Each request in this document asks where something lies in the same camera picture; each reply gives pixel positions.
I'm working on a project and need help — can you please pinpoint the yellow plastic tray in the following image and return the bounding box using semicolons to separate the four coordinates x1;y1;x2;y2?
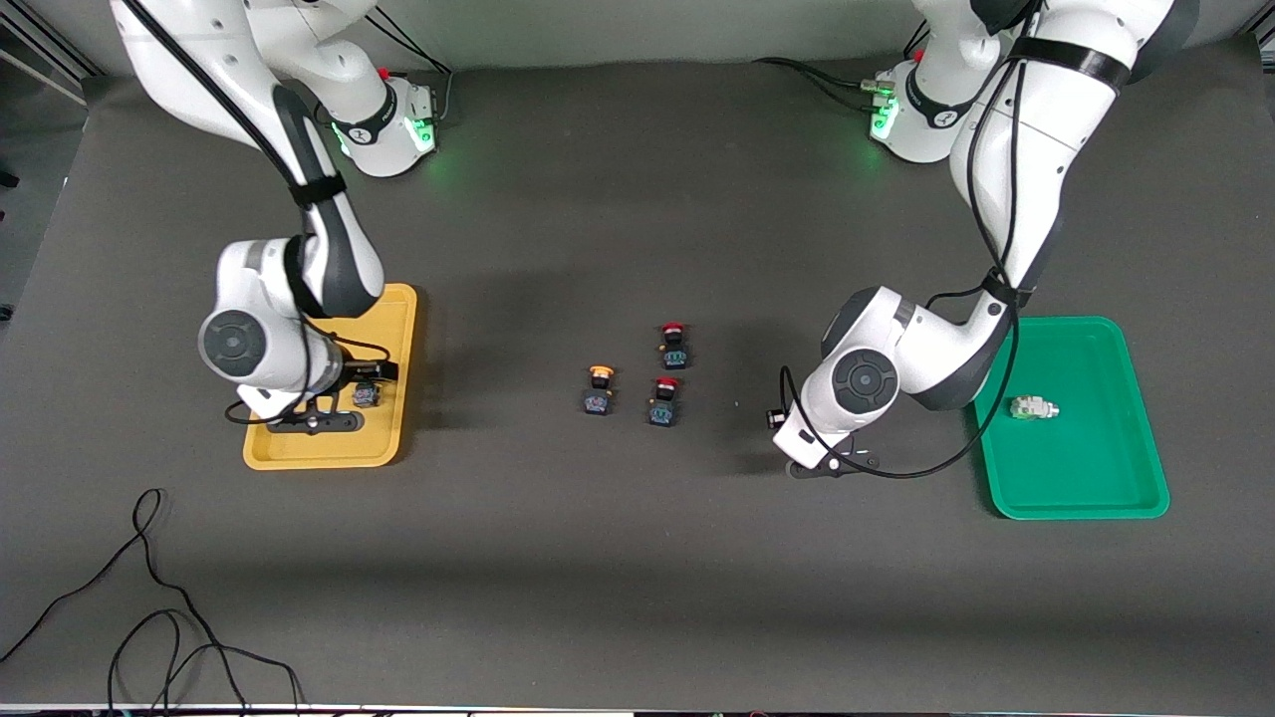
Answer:
242;284;419;470

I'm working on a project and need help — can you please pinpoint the green plastic tray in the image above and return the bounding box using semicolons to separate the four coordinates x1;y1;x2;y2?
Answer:
961;316;1171;521

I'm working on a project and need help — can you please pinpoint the loose black table cable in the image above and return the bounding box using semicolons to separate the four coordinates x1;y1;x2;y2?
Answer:
0;487;306;714

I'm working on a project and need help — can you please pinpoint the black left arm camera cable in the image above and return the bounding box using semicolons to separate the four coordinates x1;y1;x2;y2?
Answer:
777;0;1042;481

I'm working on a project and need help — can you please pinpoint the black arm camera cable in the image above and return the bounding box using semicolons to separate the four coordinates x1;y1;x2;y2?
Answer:
125;0;399;427
777;0;1042;481

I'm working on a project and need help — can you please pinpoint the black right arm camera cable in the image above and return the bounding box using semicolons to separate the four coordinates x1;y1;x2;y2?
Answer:
125;0;399;427

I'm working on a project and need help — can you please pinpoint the black right arm base cable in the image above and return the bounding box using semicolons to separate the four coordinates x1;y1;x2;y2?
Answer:
369;8;454;125

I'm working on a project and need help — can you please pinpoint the black arm base cable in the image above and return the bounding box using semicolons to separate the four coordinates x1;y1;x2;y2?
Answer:
369;8;454;125
752;57;897;113

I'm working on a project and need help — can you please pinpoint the black left arm base cable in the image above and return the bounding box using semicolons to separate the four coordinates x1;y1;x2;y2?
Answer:
752;57;897;113

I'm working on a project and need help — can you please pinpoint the aluminium frame rail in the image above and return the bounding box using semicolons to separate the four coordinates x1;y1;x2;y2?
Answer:
0;20;101;106

